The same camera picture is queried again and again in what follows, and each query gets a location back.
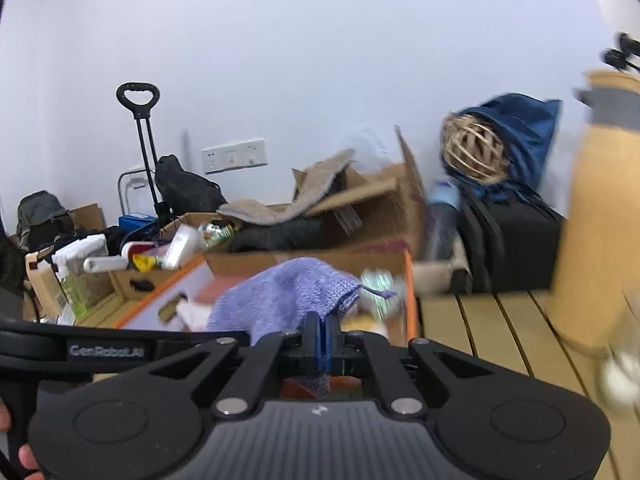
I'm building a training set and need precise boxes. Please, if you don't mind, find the small brown cardboard box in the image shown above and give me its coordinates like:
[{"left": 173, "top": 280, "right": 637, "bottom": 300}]
[{"left": 70, "top": 203, "right": 107, "bottom": 233}]

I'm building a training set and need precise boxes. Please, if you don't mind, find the white plastic jar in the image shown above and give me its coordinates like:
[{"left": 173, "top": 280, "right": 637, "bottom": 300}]
[{"left": 161, "top": 225, "right": 207, "bottom": 270}]

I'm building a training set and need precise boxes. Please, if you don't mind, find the beige fleece cloth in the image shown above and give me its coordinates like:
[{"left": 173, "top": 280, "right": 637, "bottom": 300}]
[{"left": 217, "top": 149, "right": 357, "bottom": 225}]

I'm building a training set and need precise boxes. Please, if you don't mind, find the blue box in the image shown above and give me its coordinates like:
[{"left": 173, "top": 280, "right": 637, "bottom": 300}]
[{"left": 119, "top": 214, "right": 161, "bottom": 238}]

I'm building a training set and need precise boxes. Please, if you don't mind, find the green plastic bag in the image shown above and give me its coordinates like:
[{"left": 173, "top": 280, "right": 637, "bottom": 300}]
[{"left": 62, "top": 270, "right": 103, "bottom": 318}]

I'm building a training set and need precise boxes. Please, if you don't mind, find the purple knit cloth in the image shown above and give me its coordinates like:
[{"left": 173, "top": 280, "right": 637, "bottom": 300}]
[{"left": 205, "top": 257, "right": 396, "bottom": 346}]

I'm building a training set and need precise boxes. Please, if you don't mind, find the cluttered cardboard box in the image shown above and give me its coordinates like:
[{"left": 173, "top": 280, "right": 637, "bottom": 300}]
[{"left": 107, "top": 212, "right": 236, "bottom": 301}]

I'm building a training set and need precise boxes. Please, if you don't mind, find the white wall socket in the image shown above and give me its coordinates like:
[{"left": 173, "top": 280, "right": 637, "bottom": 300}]
[{"left": 201, "top": 139, "right": 268, "bottom": 173}]

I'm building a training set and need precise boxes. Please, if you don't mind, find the large brown cardboard box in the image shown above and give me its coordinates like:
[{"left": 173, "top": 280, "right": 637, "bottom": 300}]
[{"left": 292, "top": 125, "right": 426, "bottom": 261}]

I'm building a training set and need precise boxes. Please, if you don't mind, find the white roller handle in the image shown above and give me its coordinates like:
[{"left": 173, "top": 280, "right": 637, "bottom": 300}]
[{"left": 82, "top": 255, "right": 128, "bottom": 273}]

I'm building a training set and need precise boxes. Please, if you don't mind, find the person's left hand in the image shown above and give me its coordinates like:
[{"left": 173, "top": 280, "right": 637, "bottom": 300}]
[{"left": 0, "top": 402, "right": 40, "bottom": 470}]

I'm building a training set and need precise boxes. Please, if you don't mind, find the green label bottle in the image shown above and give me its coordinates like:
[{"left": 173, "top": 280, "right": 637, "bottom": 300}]
[{"left": 200, "top": 220, "right": 236, "bottom": 246}]

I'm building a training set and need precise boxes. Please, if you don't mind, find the black suitcase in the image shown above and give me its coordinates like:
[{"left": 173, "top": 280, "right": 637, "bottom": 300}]
[{"left": 457, "top": 192, "right": 566, "bottom": 293}]

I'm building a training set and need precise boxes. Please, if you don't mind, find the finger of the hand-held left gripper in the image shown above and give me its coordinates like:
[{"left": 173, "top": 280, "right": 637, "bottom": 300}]
[{"left": 147, "top": 329, "right": 251, "bottom": 357}]

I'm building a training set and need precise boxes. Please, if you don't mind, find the white red plastic scoop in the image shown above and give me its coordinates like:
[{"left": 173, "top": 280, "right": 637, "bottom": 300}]
[{"left": 120, "top": 241, "right": 161, "bottom": 261}]

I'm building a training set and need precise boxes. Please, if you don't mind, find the wooden crate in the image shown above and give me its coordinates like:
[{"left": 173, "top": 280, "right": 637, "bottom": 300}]
[{"left": 25, "top": 252, "right": 68, "bottom": 323}]

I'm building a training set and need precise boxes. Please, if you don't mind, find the black cloth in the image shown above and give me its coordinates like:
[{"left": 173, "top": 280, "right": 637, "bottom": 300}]
[{"left": 230, "top": 217, "right": 346, "bottom": 253}]

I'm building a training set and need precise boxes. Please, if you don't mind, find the black bag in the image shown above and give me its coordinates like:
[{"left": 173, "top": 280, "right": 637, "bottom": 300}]
[{"left": 155, "top": 155, "right": 228, "bottom": 216}]

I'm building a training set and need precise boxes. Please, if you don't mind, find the orange-edged cardboard box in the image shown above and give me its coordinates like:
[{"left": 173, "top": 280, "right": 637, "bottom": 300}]
[{"left": 80, "top": 249, "right": 421, "bottom": 348}]

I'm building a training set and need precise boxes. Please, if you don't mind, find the blue cloth bag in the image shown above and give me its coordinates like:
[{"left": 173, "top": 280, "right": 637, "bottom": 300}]
[{"left": 457, "top": 92, "right": 563, "bottom": 203}]

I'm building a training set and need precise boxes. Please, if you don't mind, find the black tripod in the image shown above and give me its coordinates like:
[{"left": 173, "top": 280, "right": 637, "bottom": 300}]
[{"left": 602, "top": 32, "right": 640, "bottom": 73}]

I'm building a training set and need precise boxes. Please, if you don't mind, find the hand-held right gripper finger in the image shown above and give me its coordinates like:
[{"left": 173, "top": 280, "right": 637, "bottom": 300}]
[
  {"left": 325, "top": 311, "right": 498, "bottom": 418},
  {"left": 142, "top": 311, "right": 326, "bottom": 418}
]

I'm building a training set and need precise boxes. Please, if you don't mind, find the wicker ball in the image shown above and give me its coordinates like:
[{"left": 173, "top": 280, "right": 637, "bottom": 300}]
[{"left": 441, "top": 114, "right": 511, "bottom": 185}]

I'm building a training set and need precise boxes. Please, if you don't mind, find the black fabric bundle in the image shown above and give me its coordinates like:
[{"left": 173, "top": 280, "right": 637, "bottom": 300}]
[{"left": 100, "top": 227, "right": 131, "bottom": 256}]

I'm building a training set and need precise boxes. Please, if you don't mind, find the white metal frame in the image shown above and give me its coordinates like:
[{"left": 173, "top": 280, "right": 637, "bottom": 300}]
[{"left": 118, "top": 169, "right": 158, "bottom": 218}]

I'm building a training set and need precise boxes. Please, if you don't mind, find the clear water bottle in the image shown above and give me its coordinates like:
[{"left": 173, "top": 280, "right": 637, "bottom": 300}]
[{"left": 425, "top": 179, "right": 463, "bottom": 263}]

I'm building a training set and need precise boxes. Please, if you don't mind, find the white blurred object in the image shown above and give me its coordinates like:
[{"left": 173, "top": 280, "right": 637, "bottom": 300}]
[{"left": 600, "top": 350, "right": 640, "bottom": 408}]

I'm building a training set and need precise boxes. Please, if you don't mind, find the yellow thermos bottle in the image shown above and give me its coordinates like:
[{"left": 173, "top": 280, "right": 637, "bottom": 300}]
[{"left": 550, "top": 70, "right": 640, "bottom": 356}]

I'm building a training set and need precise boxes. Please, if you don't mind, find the grey backpack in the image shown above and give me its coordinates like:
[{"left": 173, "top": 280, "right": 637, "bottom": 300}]
[{"left": 16, "top": 191, "right": 76, "bottom": 251}]

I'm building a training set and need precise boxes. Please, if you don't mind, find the black trolley handle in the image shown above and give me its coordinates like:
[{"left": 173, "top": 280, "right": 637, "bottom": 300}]
[{"left": 116, "top": 81, "right": 173, "bottom": 221}]

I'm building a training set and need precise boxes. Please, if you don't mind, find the beige canvas bag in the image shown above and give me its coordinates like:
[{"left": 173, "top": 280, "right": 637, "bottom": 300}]
[{"left": 414, "top": 255, "right": 473, "bottom": 295}]

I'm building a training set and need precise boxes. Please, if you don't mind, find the shiny holographic packet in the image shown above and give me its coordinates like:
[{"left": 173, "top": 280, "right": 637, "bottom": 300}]
[{"left": 359, "top": 269, "right": 407, "bottom": 320}]

